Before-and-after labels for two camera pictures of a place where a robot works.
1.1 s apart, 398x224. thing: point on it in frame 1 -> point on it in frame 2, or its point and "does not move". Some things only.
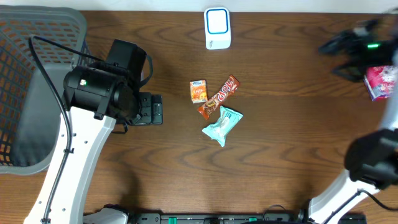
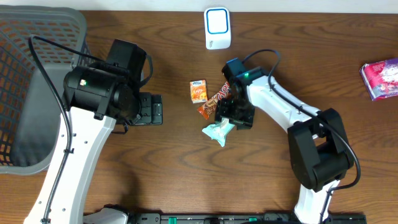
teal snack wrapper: (227, 121) does not move
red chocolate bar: (209, 106) does not move
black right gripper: (357, 71) -> (244, 123)
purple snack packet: (381, 80) does not move
